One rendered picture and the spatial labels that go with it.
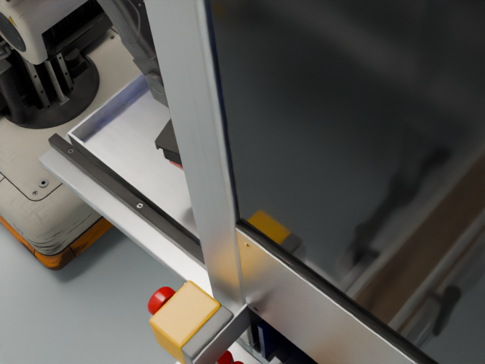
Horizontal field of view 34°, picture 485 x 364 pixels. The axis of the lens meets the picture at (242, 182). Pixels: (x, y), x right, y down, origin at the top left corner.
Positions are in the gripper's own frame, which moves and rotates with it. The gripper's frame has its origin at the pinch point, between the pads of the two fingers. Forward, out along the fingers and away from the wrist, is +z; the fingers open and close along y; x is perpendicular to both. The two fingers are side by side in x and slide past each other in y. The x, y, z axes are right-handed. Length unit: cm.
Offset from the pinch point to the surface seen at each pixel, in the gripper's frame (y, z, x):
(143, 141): -13.6, 3.9, 3.7
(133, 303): -36, 92, 7
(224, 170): 17.3, -37.8, -19.1
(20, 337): -58, 92, -14
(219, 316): 15.6, -10.7, -22.2
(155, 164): -9.5, 3.9, 0.8
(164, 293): 7.7, -9.1, -21.9
